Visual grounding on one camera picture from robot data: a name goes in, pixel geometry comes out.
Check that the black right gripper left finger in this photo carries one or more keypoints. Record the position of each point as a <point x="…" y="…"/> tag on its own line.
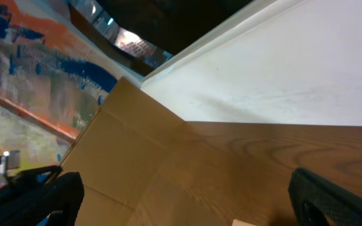
<point x="58" y="201"/>

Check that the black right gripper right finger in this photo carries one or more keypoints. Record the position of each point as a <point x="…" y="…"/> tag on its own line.
<point x="316" y="200"/>

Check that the cardboard box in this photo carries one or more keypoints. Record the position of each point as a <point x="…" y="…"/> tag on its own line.
<point x="240" y="223"/>

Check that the large brown cardboard sheet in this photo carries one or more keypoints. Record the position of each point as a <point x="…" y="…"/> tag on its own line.
<point x="137" y="166"/>

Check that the colourful abstract painting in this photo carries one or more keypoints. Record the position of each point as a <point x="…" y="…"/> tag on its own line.
<point x="52" y="83"/>

